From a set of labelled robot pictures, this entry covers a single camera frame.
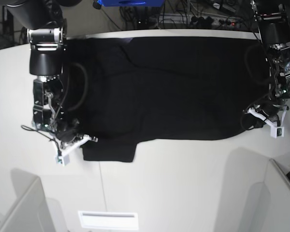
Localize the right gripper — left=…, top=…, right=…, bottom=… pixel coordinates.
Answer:
left=31, top=118, right=98, bottom=156

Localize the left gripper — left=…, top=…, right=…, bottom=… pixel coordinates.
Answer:
left=244, top=100, right=287, bottom=126

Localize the black T-shirt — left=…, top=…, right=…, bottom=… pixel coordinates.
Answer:
left=67, top=37, right=269, bottom=162

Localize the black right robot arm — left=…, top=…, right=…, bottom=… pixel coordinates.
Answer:
left=5, top=0, right=91, bottom=159

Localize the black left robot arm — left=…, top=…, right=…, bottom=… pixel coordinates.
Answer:
left=242, top=0, right=290, bottom=131

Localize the white slotted panel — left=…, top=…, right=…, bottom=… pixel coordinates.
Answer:
left=78, top=211, right=139, bottom=231

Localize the white left partition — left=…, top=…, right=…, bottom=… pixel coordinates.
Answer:
left=0, top=169, right=68, bottom=232

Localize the white partition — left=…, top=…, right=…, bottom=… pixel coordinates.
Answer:
left=0, top=169, right=68, bottom=232
left=239, top=159, right=290, bottom=232

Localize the white right partition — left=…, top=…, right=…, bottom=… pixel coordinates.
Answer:
left=239, top=159, right=290, bottom=232

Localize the blue box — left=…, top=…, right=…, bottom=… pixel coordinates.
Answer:
left=97, top=0, right=165, bottom=7

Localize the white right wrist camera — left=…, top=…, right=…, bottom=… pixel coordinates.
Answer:
left=55, top=155, right=70, bottom=166

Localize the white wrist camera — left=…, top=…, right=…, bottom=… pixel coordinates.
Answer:
left=270, top=127, right=285, bottom=138
left=55, top=155, right=70, bottom=166

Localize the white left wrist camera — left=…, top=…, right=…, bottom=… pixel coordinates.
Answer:
left=270, top=127, right=285, bottom=138

